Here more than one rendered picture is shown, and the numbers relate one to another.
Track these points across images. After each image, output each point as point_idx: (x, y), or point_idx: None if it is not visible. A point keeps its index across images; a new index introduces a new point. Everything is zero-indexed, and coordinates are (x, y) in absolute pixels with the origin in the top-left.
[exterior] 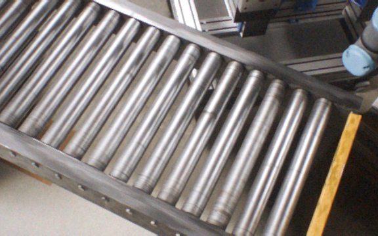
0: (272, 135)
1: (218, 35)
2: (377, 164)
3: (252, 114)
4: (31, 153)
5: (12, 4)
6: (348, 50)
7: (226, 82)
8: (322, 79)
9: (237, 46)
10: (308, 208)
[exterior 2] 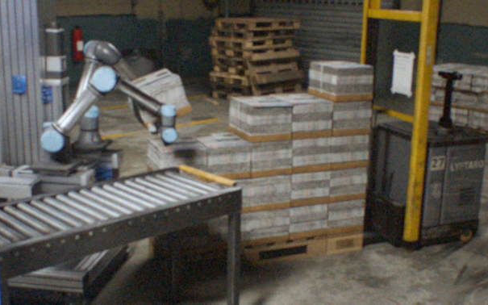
0: (128, 291)
1: None
2: (187, 242)
3: (106, 294)
4: (125, 217)
5: (17, 212)
6: (164, 133)
7: (135, 182)
8: (117, 248)
9: (118, 177)
10: (188, 293)
